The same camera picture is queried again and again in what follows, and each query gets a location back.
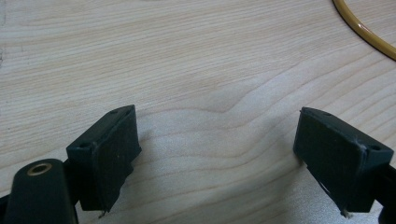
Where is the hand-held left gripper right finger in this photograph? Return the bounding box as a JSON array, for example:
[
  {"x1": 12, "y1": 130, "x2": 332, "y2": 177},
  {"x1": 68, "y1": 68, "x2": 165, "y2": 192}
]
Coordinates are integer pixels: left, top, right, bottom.
[{"x1": 292, "y1": 106, "x2": 395, "y2": 217}]

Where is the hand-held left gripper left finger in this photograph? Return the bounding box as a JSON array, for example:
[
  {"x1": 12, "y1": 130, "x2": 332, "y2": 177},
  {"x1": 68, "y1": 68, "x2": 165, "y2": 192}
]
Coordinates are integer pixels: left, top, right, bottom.
[{"x1": 65, "y1": 104, "x2": 143, "y2": 216}]

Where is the yellow-brown round rim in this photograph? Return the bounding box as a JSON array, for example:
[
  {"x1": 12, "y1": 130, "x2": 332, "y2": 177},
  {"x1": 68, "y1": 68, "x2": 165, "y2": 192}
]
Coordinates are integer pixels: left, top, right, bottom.
[{"x1": 332, "y1": 0, "x2": 396, "y2": 62}]

